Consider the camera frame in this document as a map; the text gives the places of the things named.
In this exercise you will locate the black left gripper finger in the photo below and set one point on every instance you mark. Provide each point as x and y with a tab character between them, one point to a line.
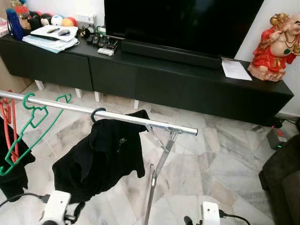
79	210

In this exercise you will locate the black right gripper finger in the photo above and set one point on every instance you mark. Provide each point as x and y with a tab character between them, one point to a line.
188	221

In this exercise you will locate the black shirt with green logo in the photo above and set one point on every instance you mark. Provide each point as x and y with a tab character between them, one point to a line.
103	159

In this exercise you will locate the black hanger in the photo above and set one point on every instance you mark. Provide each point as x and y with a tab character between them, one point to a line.
92	115

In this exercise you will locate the green hanger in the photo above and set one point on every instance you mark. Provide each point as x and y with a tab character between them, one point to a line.
24	100

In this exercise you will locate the red hanger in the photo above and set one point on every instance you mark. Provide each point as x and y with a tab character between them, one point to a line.
14	136

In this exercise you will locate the plain black shirt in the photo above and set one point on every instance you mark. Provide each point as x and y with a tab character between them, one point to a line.
14	183

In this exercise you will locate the brown fabric sofa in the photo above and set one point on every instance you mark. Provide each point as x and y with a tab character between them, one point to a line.
281	187

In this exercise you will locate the steel clothes rack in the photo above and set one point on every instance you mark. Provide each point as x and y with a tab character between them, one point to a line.
178	128

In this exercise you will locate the dark extension power box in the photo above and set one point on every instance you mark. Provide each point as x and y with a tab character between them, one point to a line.
275	138

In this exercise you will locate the black TV console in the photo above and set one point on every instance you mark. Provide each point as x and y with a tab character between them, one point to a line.
154	84

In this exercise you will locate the light wooden cabinet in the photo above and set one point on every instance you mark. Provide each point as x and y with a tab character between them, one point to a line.
9	82

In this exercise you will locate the white paper sheet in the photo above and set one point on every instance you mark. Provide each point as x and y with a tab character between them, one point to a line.
236	69

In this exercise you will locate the small white device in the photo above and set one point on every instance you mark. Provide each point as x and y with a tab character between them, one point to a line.
105	51

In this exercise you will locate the white document stack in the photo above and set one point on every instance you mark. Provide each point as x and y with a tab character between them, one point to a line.
49	46

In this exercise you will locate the cluster of black remotes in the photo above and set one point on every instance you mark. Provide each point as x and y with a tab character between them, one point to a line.
96	40

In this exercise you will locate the red Buddha figurine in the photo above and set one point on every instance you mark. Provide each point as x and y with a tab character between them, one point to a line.
272	54

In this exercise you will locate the orange ball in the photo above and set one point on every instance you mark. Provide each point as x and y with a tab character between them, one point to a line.
70	21

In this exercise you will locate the white round toy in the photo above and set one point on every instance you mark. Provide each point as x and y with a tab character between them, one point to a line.
56	20

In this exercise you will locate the black round toy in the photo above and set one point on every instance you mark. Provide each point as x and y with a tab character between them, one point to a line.
45	18

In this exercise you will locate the blue bottle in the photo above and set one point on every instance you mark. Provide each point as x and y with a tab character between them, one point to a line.
15	26

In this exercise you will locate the pink tissue box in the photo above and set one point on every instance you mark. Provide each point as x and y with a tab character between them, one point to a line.
3	28

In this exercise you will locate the black television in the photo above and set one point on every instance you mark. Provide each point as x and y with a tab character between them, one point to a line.
183	23

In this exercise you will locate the red-lidded jar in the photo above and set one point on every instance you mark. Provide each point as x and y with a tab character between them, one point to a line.
21	9

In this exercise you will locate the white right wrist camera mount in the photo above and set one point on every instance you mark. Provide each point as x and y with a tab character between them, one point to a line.
211	214

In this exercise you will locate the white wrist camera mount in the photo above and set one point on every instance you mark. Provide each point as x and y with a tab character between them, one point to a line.
211	214
56	208

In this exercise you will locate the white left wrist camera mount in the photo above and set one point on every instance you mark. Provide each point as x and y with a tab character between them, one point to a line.
56	208

